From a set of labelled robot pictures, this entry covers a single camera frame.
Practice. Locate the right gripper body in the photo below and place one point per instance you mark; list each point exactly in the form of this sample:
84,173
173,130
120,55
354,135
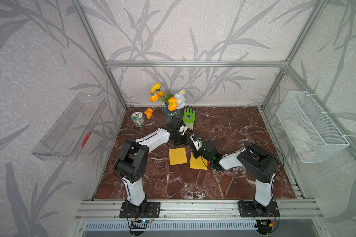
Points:
200,153

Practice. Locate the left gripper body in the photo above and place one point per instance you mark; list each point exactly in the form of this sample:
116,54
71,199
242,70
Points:
181,140

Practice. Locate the yellow envelope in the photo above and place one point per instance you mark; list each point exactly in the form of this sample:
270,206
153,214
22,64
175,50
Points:
177,156
197,163

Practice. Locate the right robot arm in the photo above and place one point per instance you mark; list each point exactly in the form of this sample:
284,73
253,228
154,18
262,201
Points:
260,163

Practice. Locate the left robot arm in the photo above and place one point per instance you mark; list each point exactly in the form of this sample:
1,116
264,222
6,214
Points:
132,160

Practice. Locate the green work glove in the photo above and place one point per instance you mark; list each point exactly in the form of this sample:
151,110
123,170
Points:
189,117

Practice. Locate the blue glass vase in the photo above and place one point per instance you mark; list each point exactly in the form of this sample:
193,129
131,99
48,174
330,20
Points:
170,114

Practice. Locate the orange yellow artificial flowers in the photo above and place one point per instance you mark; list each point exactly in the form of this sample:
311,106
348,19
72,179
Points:
176,102

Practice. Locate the small printed tin can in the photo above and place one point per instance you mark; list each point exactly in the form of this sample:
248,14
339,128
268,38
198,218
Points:
138,119

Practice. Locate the white cloth in basket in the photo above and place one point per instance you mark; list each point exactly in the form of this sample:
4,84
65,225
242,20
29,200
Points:
298,136

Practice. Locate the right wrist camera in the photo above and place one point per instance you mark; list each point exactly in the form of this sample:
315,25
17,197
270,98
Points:
195,142

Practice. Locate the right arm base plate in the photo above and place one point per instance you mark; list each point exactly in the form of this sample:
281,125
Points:
253,209

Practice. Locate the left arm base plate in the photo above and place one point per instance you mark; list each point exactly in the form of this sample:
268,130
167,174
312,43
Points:
147,209

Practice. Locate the white wire mesh basket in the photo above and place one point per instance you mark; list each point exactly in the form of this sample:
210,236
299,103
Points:
326,139

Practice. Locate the clear plastic wall tray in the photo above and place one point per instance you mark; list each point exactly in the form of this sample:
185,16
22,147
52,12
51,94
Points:
67,137

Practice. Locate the aluminium front rail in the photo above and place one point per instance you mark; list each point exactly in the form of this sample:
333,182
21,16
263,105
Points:
198,209

